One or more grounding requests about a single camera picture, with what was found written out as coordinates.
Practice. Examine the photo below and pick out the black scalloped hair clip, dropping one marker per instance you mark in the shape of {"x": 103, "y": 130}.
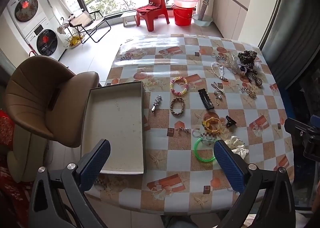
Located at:
{"x": 206, "y": 99}

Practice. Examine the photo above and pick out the white dryer with round door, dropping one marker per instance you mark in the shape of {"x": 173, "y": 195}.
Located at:
{"x": 27, "y": 7}

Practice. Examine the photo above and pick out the green plastic bangle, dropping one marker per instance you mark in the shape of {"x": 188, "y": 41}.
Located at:
{"x": 195, "y": 151}

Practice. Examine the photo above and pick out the red plastic bucket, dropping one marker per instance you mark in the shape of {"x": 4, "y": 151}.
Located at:
{"x": 183, "y": 16}

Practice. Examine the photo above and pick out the pink plastic basin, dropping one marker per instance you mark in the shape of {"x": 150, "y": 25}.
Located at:
{"x": 185, "y": 1}

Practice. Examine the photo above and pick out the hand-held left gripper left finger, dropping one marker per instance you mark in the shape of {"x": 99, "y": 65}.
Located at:
{"x": 96, "y": 165}

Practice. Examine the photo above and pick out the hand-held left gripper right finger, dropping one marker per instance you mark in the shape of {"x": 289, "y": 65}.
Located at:
{"x": 228, "y": 165}

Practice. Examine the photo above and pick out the silver star hair clip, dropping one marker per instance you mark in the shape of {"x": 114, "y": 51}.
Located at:
{"x": 155, "y": 104}

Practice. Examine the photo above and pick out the small black claw clip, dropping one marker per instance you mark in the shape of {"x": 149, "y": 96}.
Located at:
{"x": 231, "y": 122}

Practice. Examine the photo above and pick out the white satin scrunchie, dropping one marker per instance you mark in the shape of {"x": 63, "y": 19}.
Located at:
{"x": 236, "y": 146}

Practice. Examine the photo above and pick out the silver brooch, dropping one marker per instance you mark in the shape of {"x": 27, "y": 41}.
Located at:
{"x": 182, "y": 130}

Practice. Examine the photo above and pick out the small white bench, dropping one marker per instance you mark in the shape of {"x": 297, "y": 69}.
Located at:
{"x": 127, "y": 17}

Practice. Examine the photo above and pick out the dark red cloth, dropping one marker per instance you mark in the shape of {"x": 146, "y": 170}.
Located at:
{"x": 148, "y": 9}

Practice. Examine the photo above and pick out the grey cardboard box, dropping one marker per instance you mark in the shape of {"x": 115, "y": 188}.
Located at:
{"x": 117, "y": 128}

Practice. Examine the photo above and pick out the red patterned cushion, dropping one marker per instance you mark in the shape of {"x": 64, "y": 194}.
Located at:
{"x": 6, "y": 128}

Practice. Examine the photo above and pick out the clear claw hair clip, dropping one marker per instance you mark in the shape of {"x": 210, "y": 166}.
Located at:
{"x": 233, "y": 64}

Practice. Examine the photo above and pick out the leopard print scrunchie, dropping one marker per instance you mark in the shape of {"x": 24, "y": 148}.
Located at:
{"x": 247, "y": 57}

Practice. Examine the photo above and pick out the white folded umbrella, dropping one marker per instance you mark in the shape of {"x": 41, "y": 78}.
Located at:
{"x": 63, "y": 27}

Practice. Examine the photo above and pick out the red plastic chair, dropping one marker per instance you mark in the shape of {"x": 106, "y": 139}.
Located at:
{"x": 156, "y": 0}

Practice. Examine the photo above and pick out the white washing machine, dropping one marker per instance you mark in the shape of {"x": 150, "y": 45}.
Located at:
{"x": 46, "y": 40}

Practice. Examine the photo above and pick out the light blue basin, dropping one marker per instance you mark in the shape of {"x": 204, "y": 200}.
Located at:
{"x": 202, "y": 20}

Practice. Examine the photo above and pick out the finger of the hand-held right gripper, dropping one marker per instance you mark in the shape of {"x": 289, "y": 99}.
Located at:
{"x": 296, "y": 126}

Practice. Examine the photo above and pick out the white cabinet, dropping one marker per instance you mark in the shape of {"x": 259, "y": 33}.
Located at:
{"x": 230, "y": 15}

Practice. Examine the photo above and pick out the thin black hair clip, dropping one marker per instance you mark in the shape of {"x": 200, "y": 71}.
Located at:
{"x": 248, "y": 77}

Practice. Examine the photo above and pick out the black folding chair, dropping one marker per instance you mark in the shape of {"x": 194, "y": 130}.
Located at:
{"x": 85, "y": 21}

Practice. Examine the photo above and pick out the brown leather chair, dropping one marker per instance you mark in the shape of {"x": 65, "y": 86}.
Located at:
{"x": 37, "y": 103}

